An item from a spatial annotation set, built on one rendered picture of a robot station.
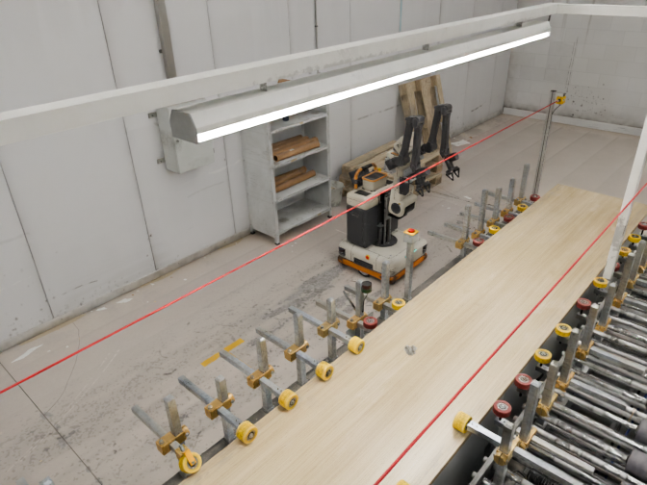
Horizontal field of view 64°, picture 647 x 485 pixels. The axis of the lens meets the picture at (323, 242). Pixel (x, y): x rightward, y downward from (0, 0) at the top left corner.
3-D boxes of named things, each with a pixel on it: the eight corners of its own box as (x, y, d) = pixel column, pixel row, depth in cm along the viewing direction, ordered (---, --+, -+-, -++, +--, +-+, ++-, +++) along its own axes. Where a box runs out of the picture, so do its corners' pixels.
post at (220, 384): (226, 450, 255) (214, 377, 231) (232, 446, 257) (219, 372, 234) (231, 454, 252) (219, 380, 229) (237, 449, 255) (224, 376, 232)
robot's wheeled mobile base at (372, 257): (336, 263, 521) (335, 241, 509) (375, 240, 562) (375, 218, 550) (391, 287, 481) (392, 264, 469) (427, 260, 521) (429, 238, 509)
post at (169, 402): (181, 474, 235) (162, 396, 212) (188, 470, 237) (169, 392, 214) (186, 478, 233) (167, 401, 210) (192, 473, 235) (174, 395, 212)
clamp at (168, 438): (156, 448, 220) (154, 441, 218) (183, 429, 229) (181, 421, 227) (165, 457, 217) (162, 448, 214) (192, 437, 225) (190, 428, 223)
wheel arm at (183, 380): (178, 383, 253) (176, 377, 251) (184, 378, 255) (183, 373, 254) (245, 437, 223) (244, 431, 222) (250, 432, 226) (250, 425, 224)
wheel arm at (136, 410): (132, 412, 237) (130, 407, 236) (138, 408, 239) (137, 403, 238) (177, 456, 215) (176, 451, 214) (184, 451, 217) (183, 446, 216)
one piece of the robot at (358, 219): (345, 251, 513) (344, 172, 473) (377, 232, 548) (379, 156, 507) (372, 263, 493) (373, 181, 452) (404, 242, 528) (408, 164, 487)
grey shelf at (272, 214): (250, 233, 590) (235, 95, 515) (305, 207, 647) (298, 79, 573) (277, 245, 563) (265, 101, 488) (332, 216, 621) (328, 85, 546)
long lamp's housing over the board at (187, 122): (171, 136, 145) (167, 108, 142) (529, 35, 299) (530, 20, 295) (197, 144, 138) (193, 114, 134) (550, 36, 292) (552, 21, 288)
